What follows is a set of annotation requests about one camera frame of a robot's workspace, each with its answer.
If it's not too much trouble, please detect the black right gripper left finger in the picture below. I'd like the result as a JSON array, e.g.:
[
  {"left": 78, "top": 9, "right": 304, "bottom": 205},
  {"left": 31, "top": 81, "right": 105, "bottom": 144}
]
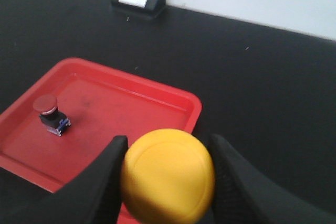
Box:
[{"left": 1, "top": 135, "right": 128, "bottom": 223}]

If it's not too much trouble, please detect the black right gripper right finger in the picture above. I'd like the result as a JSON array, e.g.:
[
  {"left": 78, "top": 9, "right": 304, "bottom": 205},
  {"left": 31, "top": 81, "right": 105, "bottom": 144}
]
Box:
[{"left": 206, "top": 134, "right": 335, "bottom": 223}]

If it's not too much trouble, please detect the yellow mushroom push button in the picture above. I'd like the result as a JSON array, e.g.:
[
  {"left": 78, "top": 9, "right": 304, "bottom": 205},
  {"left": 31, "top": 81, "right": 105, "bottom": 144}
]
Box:
[{"left": 121, "top": 129, "right": 215, "bottom": 223}]

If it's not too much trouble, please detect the red mushroom push button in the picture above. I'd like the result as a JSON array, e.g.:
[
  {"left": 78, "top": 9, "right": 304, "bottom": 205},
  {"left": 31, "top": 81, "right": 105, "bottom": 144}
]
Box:
[{"left": 33, "top": 94, "right": 71, "bottom": 136}]

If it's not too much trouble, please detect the red plastic tray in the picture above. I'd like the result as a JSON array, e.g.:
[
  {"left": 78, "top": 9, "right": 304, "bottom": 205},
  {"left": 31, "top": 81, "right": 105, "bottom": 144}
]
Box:
[{"left": 1, "top": 58, "right": 202, "bottom": 223}]

